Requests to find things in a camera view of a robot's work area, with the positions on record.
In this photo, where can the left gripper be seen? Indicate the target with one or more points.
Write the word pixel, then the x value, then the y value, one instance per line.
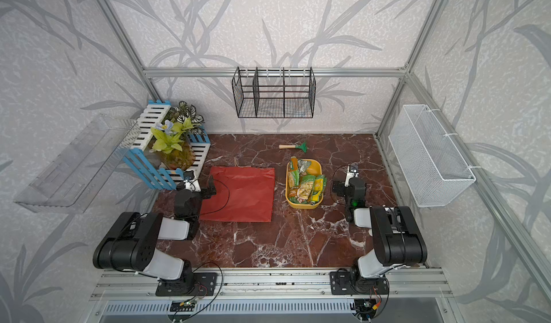
pixel 206 189

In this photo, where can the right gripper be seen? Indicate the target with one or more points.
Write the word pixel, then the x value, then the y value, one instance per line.
pixel 342 188

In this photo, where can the red paper bag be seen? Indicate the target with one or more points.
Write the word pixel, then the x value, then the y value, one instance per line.
pixel 244 195

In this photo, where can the mushroom soup packet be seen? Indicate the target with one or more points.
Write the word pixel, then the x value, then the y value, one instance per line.
pixel 305 188

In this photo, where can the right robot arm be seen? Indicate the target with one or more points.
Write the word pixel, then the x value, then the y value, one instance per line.
pixel 396 242

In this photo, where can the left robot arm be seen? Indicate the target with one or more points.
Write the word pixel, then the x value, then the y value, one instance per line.
pixel 130 246

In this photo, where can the yellow plastic tray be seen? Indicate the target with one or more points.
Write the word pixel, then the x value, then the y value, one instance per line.
pixel 306 167

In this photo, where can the potted artificial plant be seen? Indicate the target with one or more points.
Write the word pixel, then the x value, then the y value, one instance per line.
pixel 170 137

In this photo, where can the orange green packet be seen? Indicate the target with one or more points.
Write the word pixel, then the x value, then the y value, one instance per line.
pixel 293 173

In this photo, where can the blue white wooden crate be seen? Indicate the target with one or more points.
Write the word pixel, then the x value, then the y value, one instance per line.
pixel 148 166

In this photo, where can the green toy rake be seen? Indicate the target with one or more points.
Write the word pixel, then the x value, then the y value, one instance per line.
pixel 302 147

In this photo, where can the clear acrylic shelf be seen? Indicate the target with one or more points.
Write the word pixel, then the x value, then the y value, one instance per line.
pixel 69 184

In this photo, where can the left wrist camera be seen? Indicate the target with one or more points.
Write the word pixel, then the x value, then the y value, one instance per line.
pixel 189 181

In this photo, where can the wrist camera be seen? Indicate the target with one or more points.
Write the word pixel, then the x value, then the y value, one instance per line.
pixel 352 172
pixel 189 181

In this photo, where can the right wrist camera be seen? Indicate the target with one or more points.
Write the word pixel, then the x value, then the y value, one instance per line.
pixel 352 172

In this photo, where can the white wire basket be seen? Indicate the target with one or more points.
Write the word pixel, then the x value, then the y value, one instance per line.
pixel 431 163

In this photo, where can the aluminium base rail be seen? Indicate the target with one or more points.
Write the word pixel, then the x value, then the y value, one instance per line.
pixel 276 283

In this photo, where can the black wire basket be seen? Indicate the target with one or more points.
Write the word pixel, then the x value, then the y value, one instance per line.
pixel 274 93

